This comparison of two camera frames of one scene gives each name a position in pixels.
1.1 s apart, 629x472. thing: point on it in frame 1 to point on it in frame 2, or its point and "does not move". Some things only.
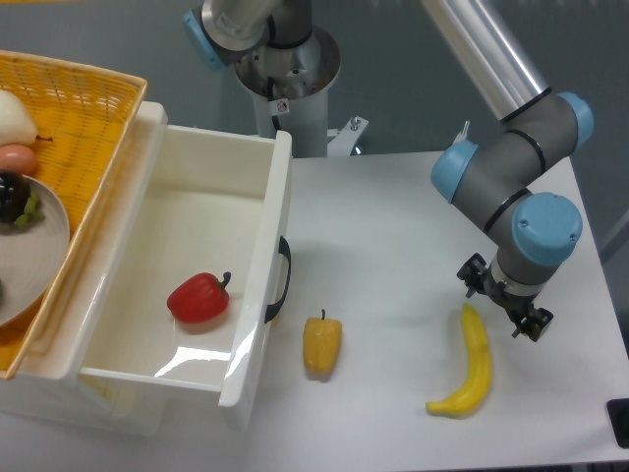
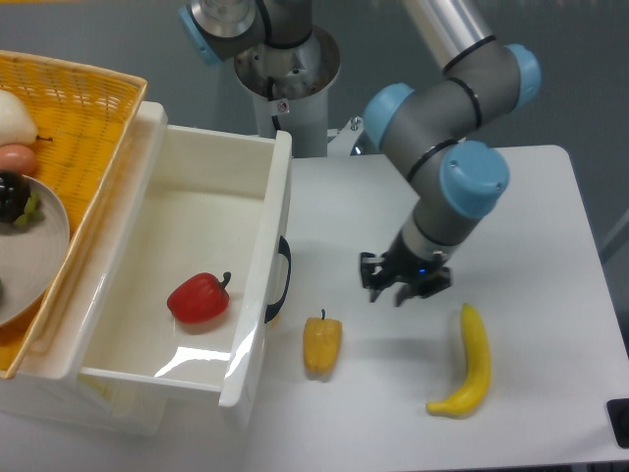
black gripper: (516, 305) to (378, 270)
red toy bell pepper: (200, 298) does not move
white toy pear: (17, 125) does not move
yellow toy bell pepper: (321, 342) does not move
